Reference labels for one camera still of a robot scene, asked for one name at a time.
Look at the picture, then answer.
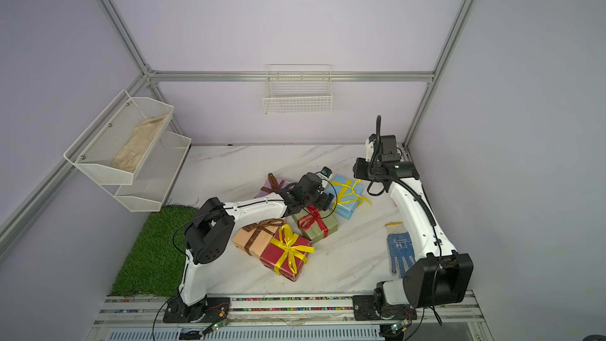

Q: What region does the green gift box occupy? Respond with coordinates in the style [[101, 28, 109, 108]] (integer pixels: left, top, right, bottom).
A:
[[293, 208, 339, 245]]

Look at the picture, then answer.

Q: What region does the light blue gift box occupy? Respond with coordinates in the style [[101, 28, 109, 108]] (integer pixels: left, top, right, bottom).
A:
[[321, 175, 372, 219]]

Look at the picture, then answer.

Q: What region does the yellow ribbon of blue box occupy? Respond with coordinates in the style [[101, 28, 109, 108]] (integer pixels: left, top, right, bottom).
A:
[[330, 179, 372, 209]]

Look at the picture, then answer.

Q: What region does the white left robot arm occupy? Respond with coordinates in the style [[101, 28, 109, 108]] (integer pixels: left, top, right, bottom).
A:
[[163, 167, 335, 324]]

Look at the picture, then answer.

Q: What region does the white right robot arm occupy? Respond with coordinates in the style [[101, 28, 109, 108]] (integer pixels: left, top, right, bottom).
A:
[[353, 132, 473, 319]]

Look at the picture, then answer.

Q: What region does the brown ribbon on purple box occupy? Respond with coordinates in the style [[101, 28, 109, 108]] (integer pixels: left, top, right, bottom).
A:
[[259, 172, 290, 195]]

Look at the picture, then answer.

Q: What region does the purple gift box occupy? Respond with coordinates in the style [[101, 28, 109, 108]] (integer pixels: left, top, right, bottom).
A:
[[254, 174, 297, 200]]

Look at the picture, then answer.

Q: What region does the yellow ribbon on red box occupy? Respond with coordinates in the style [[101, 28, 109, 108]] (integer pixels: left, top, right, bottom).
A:
[[271, 224, 315, 276]]

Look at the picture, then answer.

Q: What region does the brown ribbon on orange box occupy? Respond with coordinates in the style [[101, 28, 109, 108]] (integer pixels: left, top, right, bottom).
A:
[[242, 219, 286, 256]]

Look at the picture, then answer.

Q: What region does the red gift box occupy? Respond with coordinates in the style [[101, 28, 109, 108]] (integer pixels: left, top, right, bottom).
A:
[[260, 225, 315, 282]]

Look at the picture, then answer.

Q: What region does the orange gift box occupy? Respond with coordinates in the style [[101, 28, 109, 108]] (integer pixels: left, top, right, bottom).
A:
[[232, 219, 286, 259]]

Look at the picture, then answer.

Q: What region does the blue dotted work glove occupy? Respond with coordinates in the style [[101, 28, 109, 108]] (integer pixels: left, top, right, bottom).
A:
[[385, 222, 416, 278]]

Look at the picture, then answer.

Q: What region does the green artificial grass mat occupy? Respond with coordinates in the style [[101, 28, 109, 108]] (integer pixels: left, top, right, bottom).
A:
[[110, 205, 197, 297]]

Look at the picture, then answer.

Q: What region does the beige cloth in shelf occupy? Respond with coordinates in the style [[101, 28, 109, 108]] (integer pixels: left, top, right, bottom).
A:
[[110, 115, 167, 173]]

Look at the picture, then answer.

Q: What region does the white two-tier mesh shelf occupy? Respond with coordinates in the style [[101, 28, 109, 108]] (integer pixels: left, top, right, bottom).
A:
[[64, 91, 191, 212]]

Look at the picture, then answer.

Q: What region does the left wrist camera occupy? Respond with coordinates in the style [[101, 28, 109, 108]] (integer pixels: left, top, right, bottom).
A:
[[320, 167, 332, 178]]

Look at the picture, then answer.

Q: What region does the white wire wall basket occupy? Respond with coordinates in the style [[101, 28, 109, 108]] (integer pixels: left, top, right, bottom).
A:
[[262, 64, 333, 115]]

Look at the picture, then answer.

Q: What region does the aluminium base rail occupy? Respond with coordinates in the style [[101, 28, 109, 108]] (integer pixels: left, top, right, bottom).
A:
[[87, 291, 493, 340]]

